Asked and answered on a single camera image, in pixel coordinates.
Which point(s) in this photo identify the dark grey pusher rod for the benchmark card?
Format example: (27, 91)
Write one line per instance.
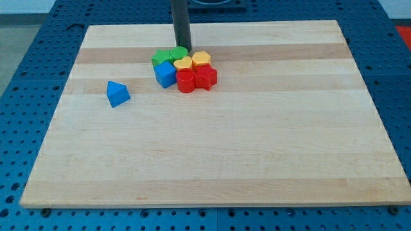
(181, 25)

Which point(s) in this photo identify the yellow heart block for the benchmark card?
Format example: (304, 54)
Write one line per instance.
(183, 63)

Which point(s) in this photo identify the red cylinder block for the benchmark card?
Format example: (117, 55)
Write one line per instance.
(185, 80)

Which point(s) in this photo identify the yellow hexagon block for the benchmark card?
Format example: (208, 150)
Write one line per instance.
(201, 58)

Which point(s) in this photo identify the blue triangle block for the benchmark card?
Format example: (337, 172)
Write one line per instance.
(117, 93)

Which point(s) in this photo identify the blue cube block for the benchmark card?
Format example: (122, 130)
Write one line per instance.
(165, 74)

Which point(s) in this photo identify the red star block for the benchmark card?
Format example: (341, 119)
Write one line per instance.
(205, 77)

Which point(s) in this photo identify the green cylinder block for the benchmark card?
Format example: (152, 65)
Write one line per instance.
(178, 52)

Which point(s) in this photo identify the green star block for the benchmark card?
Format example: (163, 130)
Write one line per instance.
(160, 56)

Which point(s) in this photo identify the light wooden board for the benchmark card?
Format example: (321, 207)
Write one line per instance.
(290, 123)

